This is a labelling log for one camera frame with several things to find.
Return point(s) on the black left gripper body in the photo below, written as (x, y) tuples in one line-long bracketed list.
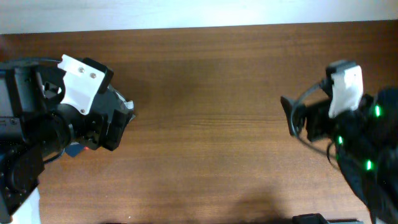
[(92, 128)]

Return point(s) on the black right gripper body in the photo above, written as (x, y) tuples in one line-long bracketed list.
[(321, 126)]

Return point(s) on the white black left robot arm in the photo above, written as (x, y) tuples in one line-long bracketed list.
[(50, 108)]

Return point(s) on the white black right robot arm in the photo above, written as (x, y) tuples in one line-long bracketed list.
[(363, 144)]

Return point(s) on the grey folded trousers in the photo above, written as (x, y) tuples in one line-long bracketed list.
[(119, 102)]

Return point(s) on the navy folded garment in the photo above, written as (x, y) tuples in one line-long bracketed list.
[(74, 149)]

